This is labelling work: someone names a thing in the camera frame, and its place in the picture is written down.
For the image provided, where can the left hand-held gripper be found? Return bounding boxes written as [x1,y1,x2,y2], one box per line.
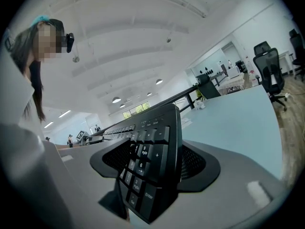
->
[76,129,104,146]

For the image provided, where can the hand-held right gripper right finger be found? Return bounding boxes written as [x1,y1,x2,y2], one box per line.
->
[152,139,286,229]

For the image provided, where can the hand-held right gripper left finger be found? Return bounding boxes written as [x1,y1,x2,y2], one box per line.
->
[55,138,134,229]

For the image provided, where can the black keyboard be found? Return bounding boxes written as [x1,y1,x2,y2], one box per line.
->
[91,103,184,225]

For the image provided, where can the light blue desk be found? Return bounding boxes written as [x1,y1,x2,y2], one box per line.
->
[180,84,285,181]

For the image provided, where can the window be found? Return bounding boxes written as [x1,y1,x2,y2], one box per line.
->
[122,103,150,118]

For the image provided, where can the person's white shirt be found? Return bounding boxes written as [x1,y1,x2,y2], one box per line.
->
[0,52,44,131]

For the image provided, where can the black metal railing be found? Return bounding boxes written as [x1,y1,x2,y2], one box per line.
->
[175,84,199,112]

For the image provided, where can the white work table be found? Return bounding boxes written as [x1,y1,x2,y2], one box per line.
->
[215,67,254,95]

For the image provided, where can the black mesh office chair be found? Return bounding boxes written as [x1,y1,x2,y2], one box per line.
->
[253,41,288,112]
[289,28,305,81]

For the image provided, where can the teal hair clip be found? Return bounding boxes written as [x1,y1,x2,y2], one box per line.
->
[31,14,50,25]

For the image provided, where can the black head-mounted camera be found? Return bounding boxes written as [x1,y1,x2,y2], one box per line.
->
[62,32,75,53]

